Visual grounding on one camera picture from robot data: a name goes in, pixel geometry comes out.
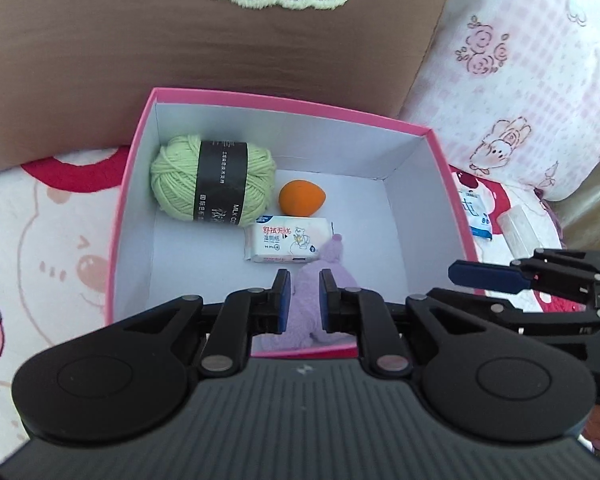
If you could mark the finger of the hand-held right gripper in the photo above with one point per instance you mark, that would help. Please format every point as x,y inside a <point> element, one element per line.
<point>540,322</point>
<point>485,277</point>

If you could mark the pink floral pillow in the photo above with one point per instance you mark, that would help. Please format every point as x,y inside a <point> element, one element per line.
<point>530,85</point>

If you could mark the orange makeup sponge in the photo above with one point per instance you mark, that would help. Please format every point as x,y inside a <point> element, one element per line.
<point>300,199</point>

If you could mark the brown embroidered cushion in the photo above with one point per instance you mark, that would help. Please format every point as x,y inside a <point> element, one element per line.
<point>105,60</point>

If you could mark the purple plush toy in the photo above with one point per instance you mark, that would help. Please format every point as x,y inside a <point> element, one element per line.
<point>305,300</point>

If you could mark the small white wipes packet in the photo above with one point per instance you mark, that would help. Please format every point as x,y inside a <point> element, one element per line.
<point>280,240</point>

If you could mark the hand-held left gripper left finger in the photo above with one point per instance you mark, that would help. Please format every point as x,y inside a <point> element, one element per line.
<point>282,300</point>

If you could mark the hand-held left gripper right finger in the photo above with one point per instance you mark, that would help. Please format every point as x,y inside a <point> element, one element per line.
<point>325,300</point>

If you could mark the pink cardboard box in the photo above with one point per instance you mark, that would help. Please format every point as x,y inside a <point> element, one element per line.
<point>380,240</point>

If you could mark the beige cloth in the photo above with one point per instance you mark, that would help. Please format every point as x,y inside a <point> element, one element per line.
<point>595,200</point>

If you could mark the blue white wet wipes pack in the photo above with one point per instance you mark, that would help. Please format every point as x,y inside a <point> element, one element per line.
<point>477,215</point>

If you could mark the green yarn ball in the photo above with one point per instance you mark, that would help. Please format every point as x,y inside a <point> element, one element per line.
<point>172,180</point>

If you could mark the clear cotton swab box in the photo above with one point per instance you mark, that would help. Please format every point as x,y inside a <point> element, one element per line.
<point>517,232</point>

